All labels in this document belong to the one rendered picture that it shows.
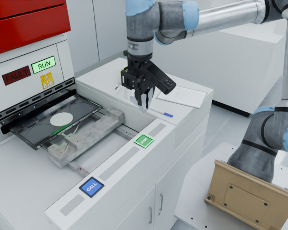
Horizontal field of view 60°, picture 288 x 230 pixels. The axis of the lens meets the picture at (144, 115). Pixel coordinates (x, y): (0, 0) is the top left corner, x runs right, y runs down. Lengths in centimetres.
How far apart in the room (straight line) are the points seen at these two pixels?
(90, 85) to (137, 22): 66
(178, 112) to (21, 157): 69
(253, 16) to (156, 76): 39
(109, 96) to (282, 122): 74
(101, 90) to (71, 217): 66
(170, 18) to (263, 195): 56
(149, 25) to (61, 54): 68
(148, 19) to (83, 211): 55
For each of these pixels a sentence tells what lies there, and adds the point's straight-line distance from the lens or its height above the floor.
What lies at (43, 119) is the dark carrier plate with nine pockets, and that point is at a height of 90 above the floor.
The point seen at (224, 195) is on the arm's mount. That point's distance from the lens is 90.
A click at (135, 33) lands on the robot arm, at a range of 69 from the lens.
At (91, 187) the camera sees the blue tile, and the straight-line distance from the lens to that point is 80.
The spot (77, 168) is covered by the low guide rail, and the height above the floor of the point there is 85.
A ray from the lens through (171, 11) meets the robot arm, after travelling 69.
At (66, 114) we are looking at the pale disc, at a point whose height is 90.
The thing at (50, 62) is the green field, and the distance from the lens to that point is 125.
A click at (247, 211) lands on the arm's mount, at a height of 88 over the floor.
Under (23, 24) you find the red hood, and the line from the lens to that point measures 110.
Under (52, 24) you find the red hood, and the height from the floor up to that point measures 127.
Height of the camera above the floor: 160
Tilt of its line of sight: 37 degrees down
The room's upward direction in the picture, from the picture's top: straight up
